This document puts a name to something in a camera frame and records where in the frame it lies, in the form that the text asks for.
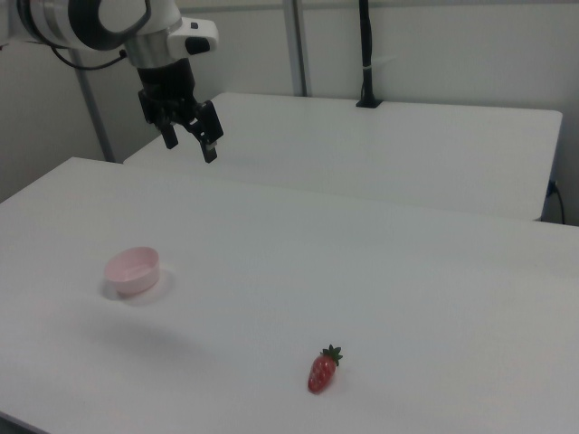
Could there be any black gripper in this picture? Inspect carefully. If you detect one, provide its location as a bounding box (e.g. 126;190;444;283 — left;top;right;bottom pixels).
136;58;225;165

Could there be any pink plastic bowl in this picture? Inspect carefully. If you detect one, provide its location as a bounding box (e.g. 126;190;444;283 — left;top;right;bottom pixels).
103;246;162;298

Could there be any red toy strawberry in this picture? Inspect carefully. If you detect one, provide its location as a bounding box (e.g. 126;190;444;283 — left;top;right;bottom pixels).
308;344;344;395

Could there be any white table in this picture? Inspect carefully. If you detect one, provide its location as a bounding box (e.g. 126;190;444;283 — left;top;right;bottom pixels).
122;92;564;222

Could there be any grey wall frame post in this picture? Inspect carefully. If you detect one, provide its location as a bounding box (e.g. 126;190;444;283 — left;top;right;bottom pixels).
283;0;313;97
71;50;117;163

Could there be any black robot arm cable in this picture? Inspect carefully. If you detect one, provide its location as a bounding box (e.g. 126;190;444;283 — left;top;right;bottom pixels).
50;46;129;71

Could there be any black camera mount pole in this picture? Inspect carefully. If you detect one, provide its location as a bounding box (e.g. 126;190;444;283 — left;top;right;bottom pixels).
355;0;384;109

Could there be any black power cable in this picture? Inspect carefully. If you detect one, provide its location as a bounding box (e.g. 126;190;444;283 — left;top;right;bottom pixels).
547;180;566;224

